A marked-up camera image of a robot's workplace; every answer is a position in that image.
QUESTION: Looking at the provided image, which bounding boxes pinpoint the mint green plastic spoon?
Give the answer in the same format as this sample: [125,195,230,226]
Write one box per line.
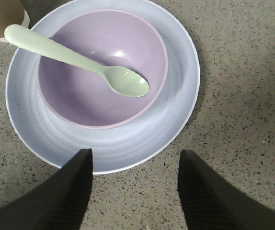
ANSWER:
[4,24,149,97]

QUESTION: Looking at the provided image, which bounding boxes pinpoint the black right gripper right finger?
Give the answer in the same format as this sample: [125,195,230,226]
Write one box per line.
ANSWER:
[178,149,275,230]

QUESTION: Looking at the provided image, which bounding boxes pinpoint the lilac plastic bowl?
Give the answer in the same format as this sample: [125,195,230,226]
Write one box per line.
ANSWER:
[38,10,168,129]

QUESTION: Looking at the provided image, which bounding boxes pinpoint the brown paper cup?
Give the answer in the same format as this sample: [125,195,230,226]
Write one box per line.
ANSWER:
[0,0,30,43]

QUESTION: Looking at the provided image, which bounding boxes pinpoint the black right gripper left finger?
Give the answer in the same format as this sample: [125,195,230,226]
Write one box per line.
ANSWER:
[0,149,93,230]

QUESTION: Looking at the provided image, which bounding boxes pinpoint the light blue plate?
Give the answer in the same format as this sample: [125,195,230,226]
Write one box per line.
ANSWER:
[5,0,200,174]

